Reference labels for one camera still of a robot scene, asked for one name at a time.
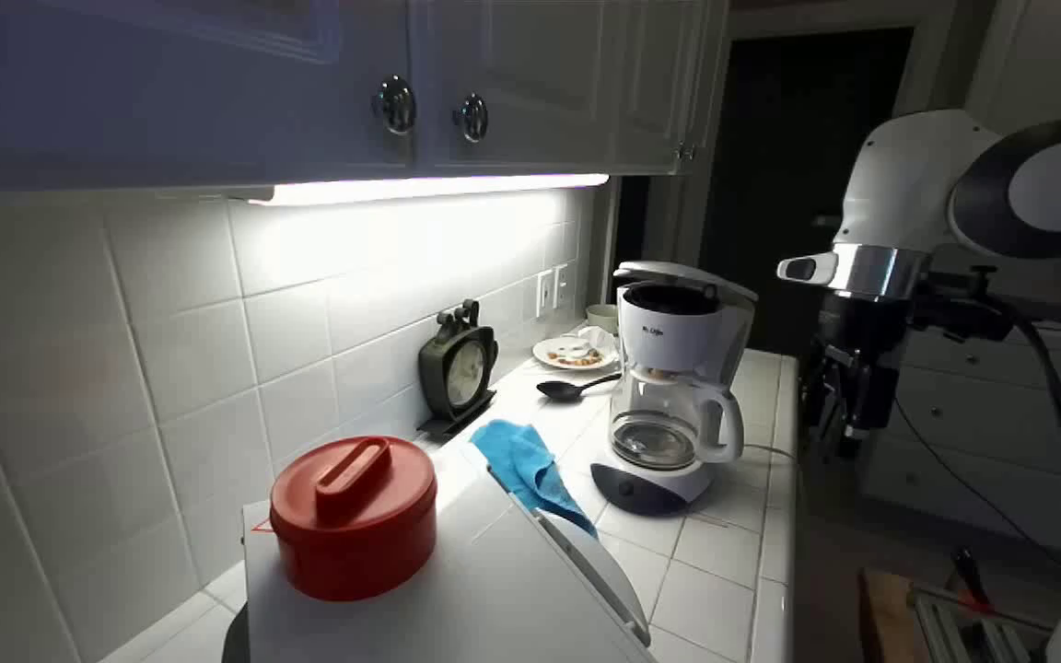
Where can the glass coffee carafe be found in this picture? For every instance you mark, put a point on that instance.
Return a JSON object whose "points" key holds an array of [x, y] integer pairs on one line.
{"points": [[664, 424]]}

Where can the green retro clock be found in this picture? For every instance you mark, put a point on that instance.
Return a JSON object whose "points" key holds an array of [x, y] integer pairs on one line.
{"points": [[458, 368]]}

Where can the white light switch plate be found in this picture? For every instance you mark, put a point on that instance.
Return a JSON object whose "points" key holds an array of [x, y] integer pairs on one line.
{"points": [[561, 284]]}

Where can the narrow white cabinet door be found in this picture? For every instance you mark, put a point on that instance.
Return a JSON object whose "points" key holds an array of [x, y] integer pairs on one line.
{"points": [[516, 74]]}

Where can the white wall outlet plate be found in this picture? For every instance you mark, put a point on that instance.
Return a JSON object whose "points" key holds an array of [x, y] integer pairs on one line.
{"points": [[542, 292]]}

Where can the wide white cabinet door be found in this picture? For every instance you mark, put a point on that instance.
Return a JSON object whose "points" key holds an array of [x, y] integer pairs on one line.
{"points": [[163, 87]]}

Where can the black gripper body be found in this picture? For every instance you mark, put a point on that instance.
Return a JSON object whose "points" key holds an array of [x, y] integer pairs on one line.
{"points": [[862, 355]]}

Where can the black spoon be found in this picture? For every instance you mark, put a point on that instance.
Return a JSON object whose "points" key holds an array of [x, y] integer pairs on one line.
{"points": [[561, 388]]}

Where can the under-cabinet light strip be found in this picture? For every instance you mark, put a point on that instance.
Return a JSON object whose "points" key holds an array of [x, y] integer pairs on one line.
{"points": [[433, 190]]}

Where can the white plate with crumbs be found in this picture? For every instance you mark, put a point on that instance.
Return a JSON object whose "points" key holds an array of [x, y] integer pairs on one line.
{"points": [[573, 355]]}

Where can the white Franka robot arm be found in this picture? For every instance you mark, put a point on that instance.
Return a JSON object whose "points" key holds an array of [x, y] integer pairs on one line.
{"points": [[922, 171]]}

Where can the round metal cabinet knob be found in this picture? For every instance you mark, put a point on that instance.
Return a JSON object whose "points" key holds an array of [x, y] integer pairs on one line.
{"points": [[395, 106], [472, 119]]}

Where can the white coffee maker body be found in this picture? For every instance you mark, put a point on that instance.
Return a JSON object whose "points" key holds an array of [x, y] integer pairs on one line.
{"points": [[697, 335]]}

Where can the blue cloth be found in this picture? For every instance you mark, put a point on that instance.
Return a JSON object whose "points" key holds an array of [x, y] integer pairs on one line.
{"points": [[527, 465]]}

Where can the white drawer cabinet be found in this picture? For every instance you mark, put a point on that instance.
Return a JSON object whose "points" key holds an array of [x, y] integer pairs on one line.
{"points": [[986, 427]]}

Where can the red round lidded container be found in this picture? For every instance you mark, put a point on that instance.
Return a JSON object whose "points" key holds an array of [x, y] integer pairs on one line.
{"points": [[350, 517]]}

